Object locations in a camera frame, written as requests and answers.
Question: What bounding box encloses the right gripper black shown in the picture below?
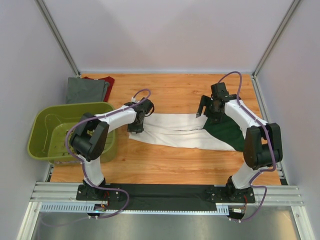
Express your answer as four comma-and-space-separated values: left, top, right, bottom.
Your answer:
196, 96, 224, 124

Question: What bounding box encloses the white and green t-shirt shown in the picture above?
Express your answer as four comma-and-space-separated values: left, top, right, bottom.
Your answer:
129, 113, 245, 152

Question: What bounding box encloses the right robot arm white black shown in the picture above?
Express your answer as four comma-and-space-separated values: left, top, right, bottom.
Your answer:
196, 82, 283, 203

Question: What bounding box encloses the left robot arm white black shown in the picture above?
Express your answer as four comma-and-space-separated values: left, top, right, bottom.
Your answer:
69, 98, 155, 201

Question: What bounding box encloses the folded red t-shirt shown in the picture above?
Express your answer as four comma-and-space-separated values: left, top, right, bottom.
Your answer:
84, 76, 115, 102

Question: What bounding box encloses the folded grey t-shirt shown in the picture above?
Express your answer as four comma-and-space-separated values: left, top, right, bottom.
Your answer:
66, 77, 110, 104

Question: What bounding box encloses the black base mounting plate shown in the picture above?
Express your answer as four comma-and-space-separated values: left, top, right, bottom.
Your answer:
75, 183, 256, 212

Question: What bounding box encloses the green plastic basket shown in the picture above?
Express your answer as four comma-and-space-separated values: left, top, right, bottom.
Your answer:
27, 102, 115, 166

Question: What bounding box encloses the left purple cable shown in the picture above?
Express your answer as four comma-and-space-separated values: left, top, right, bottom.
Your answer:
64, 89, 153, 196

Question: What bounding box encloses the purple cable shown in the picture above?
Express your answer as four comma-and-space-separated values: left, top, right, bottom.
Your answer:
64, 89, 153, 196
217, 71, 277, 193

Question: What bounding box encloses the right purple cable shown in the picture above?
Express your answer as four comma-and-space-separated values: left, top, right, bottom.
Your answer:
217, 71, 277, 193

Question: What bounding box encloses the slotted grey cable duct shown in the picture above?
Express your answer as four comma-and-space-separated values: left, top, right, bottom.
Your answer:
39, 202, 229, 216

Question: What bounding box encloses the left aluminium frame post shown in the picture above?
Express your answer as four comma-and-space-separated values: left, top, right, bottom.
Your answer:
35, 0, 81, 77

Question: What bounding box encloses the aluminium frame post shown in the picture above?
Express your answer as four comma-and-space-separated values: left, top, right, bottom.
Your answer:
252, 0, 303, 78
35, 0, 81, 77

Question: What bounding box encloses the right aluminium frame post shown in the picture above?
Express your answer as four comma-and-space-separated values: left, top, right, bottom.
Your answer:
252, 0, 303, 78

